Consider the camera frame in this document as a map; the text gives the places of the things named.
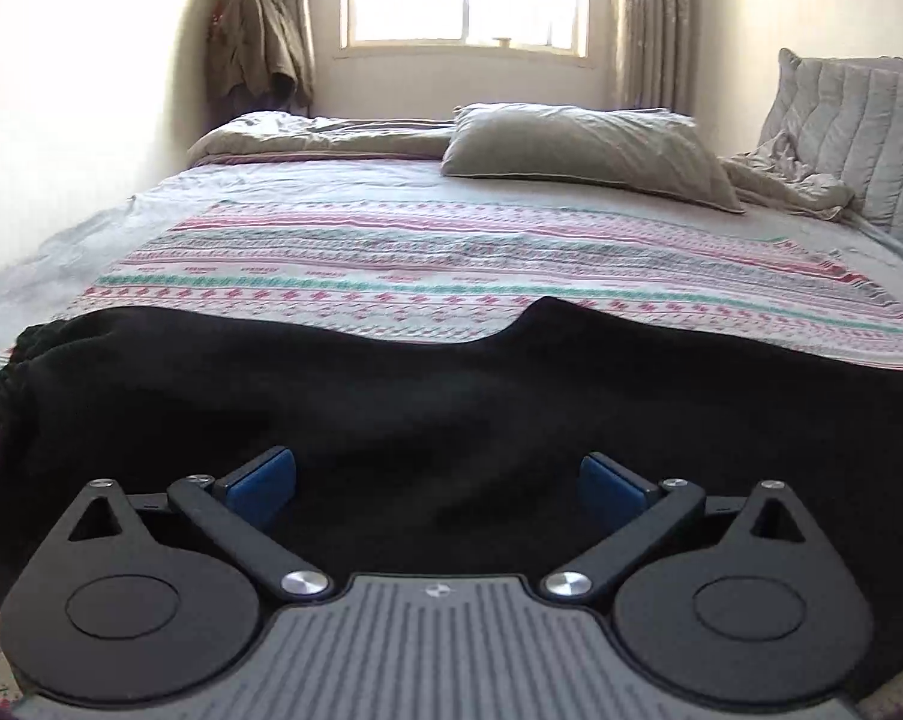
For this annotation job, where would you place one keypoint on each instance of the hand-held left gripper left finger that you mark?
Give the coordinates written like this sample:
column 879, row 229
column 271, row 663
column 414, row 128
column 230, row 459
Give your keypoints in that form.
column 260, row 481

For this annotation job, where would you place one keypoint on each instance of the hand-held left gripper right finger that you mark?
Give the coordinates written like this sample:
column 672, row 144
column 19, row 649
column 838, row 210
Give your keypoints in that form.
column 609, row 481

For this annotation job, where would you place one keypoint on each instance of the black pants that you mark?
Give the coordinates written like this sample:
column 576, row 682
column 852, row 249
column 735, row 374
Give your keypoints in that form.
column 451, row 420

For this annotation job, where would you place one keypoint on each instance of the patterned striped blanket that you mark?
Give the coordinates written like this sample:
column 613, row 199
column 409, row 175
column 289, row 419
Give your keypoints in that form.
column 451, row 270

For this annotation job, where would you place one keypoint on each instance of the grey pillow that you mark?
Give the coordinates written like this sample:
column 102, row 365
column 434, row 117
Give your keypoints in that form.
column 586, row 150

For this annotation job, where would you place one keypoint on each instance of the crumpled grey quilt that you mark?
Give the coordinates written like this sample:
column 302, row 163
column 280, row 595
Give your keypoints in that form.
column 309, row 136

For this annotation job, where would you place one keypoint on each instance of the quilted grey headboard cushion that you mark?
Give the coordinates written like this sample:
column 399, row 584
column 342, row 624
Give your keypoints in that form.
column 856, row 127

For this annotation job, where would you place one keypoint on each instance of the hanging olive jacket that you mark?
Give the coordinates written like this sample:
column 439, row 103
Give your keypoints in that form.
column 252, row 45

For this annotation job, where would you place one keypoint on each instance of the beige patterned curtain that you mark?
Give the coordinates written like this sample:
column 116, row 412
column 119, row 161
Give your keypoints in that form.
column 290, row 0
column 654, row 22

